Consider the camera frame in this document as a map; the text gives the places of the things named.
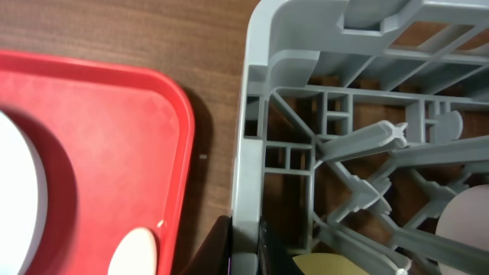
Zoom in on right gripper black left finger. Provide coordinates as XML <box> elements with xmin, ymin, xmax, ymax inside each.
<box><xmin>179</xmin><ymin>215</ymin><xmax>232</xmax><ymax>275</ymax></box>

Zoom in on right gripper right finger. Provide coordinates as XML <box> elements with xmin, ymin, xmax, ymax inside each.
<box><xmin>258</xmin><ymin>221</ymin><xmax>303</xmax><ymax>275</ymax></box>

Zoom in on yellow plastic cup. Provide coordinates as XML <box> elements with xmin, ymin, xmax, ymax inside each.
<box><xmin>293</xmin><ymin>253</ymin><xmax>368</xmax><ymax>275</ymax></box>

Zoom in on white plastic spoon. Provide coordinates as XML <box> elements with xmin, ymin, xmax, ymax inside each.
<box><xmin>107</xmin><ymin>227</ymin><xmax>157</xmax><ymax>275</ymax></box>

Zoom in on pink plastic cup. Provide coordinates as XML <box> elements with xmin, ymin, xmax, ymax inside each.
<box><xmin>436</xmin><ymin>184</ymin><xmax>488</xmax><ymax>251</ymax></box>

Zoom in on light blue plate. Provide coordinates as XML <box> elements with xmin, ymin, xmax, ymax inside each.
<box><xmin>1</xmin><ymin>113</ymin><xmax>48</xmax><ymax>274</ymax></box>

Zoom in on grey dishwasher rack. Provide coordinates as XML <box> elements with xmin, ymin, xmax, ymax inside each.
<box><xmin>230</xmin><ymin>0</ymin><xmax>488</xmax><ymax>274</ymax></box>

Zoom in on red plastic tray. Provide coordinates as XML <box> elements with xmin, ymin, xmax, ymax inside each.
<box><xmin>1</xmin><ymin>50</ymin><xmax>195</xmax><ymax>274</ymax></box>

